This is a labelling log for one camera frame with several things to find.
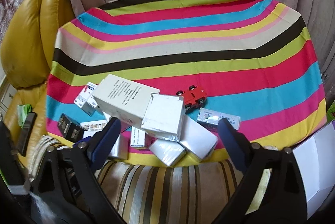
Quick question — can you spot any silver white square box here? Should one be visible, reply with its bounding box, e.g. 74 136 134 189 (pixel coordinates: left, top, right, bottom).
141 93 186 142

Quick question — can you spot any white box pink flower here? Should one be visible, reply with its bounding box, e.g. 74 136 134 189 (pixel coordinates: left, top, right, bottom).
179 115 218 162

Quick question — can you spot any green tissue pack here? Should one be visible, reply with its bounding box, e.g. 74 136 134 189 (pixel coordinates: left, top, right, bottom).
17 104 32 128

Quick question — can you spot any colourful striped tablecloth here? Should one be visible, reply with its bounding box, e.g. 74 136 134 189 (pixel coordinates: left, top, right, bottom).
46 0 326 149

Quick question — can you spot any black remote on sofa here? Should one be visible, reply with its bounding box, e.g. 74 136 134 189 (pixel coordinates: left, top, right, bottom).
17 112 37 157

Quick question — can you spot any large white text box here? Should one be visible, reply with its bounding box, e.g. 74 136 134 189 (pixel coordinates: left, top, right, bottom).
93 74 160 128

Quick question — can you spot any yellow leather sofa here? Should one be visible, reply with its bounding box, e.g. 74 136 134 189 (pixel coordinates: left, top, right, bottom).
1 0 75 167

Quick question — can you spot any white blue mask box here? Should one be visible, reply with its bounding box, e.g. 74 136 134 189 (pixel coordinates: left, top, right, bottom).
196 108 241 132

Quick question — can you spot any silver small box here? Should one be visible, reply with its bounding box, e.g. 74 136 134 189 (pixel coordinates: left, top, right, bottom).
149 139 186 167

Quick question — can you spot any white purple storage box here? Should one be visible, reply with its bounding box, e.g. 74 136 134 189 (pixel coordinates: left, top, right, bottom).
293 121 334 218

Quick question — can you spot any white Ding Zhi Dental box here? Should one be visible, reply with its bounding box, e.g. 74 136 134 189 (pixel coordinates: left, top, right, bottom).
80 120 107 138

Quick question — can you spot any white narrow text box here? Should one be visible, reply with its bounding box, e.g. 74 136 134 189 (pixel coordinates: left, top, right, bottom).
130 127 147 149

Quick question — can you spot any white blue red medicine box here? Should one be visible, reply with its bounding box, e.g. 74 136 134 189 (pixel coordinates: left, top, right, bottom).
74 82 98 116

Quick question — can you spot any black gold box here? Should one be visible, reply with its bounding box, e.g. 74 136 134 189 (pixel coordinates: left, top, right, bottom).
57 113 85 143

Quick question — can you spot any red toy car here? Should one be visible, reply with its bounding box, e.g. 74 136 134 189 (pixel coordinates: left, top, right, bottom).
176 85 207 112

